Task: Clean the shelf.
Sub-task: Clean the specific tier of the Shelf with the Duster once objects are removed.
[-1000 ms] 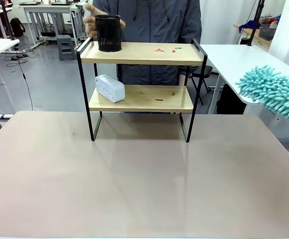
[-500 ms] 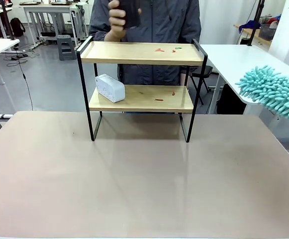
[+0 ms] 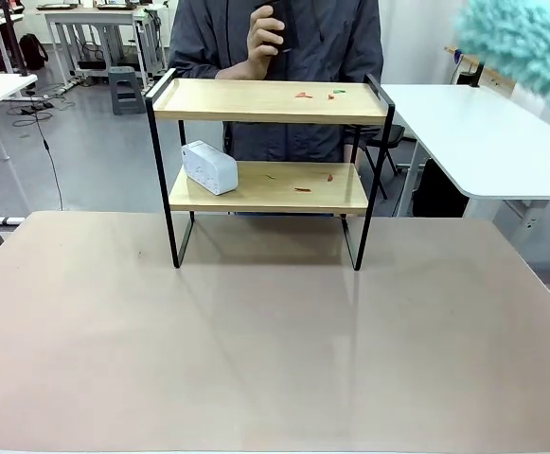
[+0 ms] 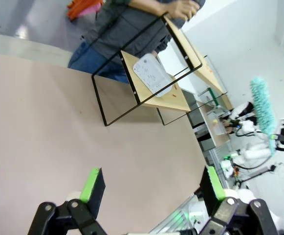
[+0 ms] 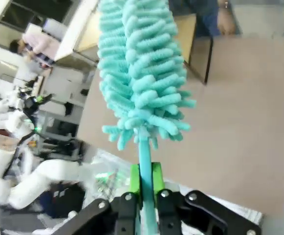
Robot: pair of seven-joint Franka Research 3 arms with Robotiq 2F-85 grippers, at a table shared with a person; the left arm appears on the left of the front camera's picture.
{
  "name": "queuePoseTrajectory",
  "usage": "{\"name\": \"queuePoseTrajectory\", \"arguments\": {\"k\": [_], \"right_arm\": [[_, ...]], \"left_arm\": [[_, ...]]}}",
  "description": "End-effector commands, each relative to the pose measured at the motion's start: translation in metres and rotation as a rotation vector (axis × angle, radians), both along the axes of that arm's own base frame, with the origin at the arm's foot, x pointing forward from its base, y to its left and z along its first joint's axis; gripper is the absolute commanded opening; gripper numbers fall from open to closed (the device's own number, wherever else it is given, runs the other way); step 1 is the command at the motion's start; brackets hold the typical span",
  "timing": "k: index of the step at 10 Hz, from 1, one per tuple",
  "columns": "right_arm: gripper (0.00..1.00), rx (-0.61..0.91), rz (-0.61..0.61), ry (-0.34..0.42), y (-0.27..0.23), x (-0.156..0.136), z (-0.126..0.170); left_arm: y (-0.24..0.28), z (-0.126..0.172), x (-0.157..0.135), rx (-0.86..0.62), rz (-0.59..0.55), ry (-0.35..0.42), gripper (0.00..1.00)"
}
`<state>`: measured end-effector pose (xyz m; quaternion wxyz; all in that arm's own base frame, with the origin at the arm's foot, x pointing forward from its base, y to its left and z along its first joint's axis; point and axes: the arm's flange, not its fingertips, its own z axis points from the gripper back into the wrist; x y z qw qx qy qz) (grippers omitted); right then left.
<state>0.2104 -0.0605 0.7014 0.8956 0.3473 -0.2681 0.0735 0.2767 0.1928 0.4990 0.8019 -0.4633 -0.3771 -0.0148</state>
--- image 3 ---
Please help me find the person right hand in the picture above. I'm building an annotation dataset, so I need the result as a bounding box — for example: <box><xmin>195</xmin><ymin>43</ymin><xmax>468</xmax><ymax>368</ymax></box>
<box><xmin>217</xmin><ymin>5</ymin><xmax>288</xmax><ymax>81</ymax></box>

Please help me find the black phone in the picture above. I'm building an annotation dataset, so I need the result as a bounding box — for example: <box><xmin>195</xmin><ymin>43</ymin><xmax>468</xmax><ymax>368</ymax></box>
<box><xmin>254</xmin><ymin>0</ymin><xmax>302</xmax><ymax>54</ymax></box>

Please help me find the teal fluffy duster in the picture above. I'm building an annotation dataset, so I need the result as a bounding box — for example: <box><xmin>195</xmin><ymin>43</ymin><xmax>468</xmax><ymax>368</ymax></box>
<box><xmin>453</xmin><ymin>0</ymin><xmax>550</xmax><ymax>114</ymax></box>

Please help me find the person torso dark grey jacket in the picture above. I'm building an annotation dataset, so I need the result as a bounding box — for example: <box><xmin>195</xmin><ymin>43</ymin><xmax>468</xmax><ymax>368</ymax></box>
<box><xmin>167</xmin><ymin>0</ymin><xmax>385</xmax><ymax>217</ymax></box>

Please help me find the white power strip box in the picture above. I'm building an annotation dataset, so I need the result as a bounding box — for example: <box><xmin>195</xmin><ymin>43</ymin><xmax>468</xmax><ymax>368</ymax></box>
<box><xmin>181</xmin><ymin>139</ymin><xmax>240</xmax><ymax>197</ymax></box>

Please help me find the grey plastic step stool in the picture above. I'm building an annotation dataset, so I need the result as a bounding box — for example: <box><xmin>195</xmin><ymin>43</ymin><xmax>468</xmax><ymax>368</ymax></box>
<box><xmin>108</xmin><ymin>65</ymin><xmax>148</xmax><ymax>116</ymax></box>

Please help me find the black office chair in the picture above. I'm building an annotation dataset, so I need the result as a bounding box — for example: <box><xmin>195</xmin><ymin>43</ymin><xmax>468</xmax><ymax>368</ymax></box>
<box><xmin>348</xmin><ymin>124</ymin><xmax>406</xmax><ymax>201</ymax></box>

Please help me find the white-framed desk with wooden top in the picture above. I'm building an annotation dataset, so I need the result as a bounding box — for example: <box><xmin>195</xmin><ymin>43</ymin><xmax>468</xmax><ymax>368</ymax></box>
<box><xmin>34</xmin><ymin>1</ymin><xmax>168</xmax><ymax>90</ymax></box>

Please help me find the black desk clamp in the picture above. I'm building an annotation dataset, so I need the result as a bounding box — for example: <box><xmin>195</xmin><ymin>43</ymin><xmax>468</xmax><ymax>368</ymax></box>
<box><xmin>458</xmin><ymin>61</ymin><xmax>487</xmax><ymax>91</ymax></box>

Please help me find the black backpack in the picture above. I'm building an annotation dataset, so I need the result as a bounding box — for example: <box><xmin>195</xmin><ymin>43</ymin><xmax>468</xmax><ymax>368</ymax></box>
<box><xmin>18</xmin><ymin>33</ymin><xmax>50</xmax><ymax>72</ymax></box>

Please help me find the large white curved table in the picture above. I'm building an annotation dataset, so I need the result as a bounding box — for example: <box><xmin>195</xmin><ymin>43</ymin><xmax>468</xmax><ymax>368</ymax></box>
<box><xmin>379</xmin><ymin>83</ymin><xmax>550</xmax><ymax>219</ymax></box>

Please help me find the black pole with clamp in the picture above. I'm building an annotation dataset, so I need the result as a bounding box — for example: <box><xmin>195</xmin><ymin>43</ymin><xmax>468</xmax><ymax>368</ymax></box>
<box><xmin>1</xmin><ymin>0</ymin><xmax>39</xmax><ymax>81</ymax></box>

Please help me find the two-tier wooden shelf black frame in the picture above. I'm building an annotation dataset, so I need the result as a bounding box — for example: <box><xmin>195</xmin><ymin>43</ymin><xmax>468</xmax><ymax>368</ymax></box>
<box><xmin>144</xmin><ymin>67</ymin><xmax>397</xmax><ymax>273</ymax></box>

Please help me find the black cable on floor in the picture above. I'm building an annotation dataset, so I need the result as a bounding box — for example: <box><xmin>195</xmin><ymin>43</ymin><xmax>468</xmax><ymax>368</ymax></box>
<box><xmin>10</xmin><ymin>91</ymin><xmax>65</xmax><ymax>212</ymax></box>

